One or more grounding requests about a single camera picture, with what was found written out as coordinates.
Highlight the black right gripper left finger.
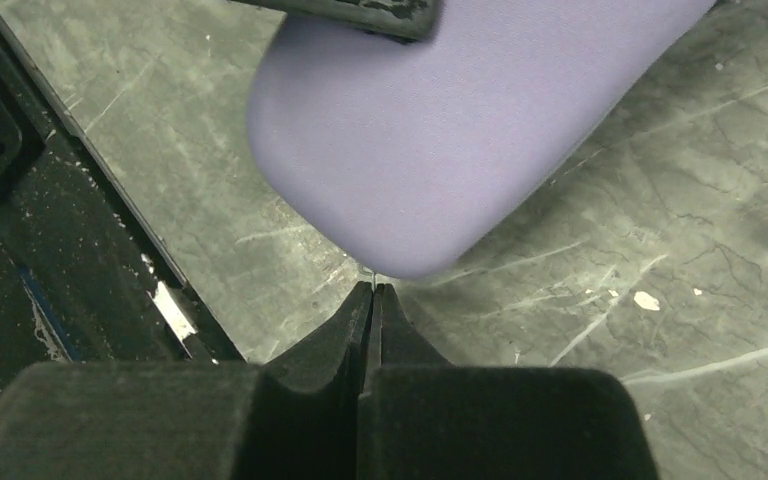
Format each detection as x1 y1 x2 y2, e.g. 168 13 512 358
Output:
0 282 374 479

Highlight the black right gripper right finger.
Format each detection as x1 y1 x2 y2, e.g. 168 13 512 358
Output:
357 284 658 479

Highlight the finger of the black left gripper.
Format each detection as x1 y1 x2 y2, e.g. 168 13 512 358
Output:
239 0 442 41

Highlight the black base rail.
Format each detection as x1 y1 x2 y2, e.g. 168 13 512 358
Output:
0 16 240 394

